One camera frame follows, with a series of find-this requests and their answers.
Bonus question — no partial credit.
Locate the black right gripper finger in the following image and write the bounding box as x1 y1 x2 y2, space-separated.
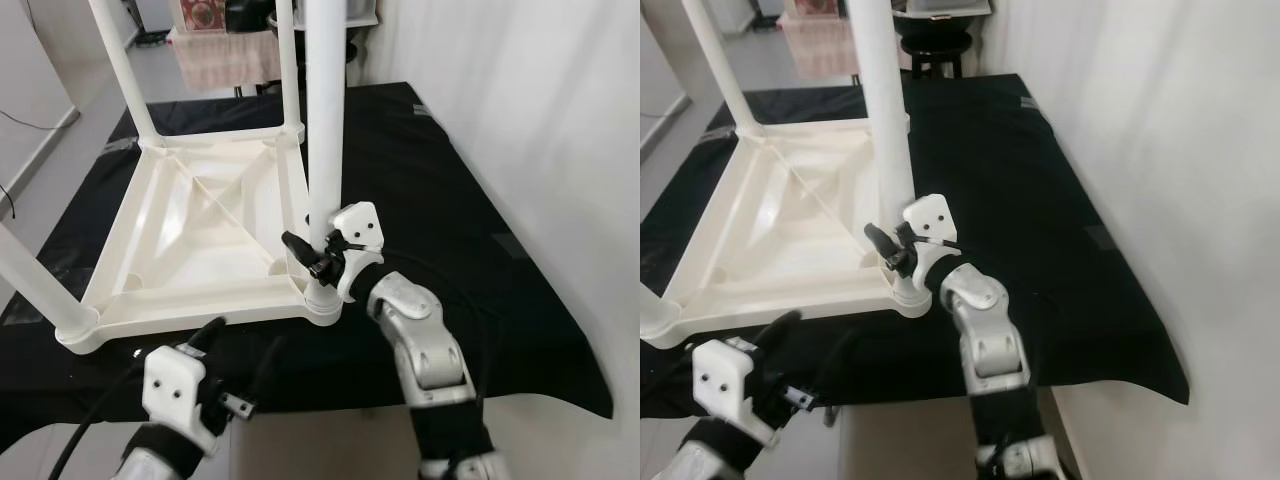
282 230 326 271
863 223 901 263

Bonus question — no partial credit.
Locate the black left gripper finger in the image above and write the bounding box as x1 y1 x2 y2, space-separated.
752 310 803 353
815 330 861 391
185 316 229 359
248 335 286 396

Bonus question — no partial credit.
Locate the black tablecloth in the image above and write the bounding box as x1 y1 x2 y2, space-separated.
640 73 1191 421
0 82 614 451

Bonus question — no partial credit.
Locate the black round stool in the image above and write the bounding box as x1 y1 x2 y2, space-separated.
900 30 973 81

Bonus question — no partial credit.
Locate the beige cloth-covered table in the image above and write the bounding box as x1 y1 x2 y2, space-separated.
170 30 286 93
780 18 861 83

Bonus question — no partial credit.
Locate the black bag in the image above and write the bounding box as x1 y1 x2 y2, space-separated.
225 0 271 31

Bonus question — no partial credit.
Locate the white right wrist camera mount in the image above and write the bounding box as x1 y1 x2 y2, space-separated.
330 200 386 303
900 193 961 291

